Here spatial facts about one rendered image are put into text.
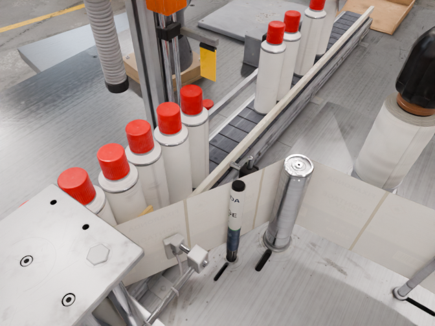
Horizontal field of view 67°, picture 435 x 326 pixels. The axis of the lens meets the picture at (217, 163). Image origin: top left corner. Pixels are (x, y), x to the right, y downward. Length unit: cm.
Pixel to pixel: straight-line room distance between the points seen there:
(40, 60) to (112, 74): 70
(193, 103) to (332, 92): 58
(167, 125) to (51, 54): 79
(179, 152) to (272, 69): 31
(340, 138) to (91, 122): 59
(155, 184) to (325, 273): 29
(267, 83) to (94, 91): 49
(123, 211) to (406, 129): 42
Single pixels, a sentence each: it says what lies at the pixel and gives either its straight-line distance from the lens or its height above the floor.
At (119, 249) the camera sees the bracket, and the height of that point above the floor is 114.
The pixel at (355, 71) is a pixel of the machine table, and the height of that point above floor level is 83.
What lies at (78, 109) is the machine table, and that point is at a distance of 93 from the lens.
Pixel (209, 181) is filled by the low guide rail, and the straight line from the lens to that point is 58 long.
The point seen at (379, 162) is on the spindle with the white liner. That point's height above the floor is 97.
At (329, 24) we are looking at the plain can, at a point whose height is 99.
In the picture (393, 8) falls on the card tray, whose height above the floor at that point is 83.
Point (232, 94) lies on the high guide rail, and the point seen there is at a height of 96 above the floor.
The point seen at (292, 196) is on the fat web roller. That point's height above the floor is 103.
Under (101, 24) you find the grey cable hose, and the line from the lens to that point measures 47.
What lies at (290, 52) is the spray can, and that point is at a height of 101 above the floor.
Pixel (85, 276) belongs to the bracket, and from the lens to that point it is 26.
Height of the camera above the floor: 137
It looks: 48 degrees down
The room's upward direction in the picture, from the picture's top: 1 degrees clockwise
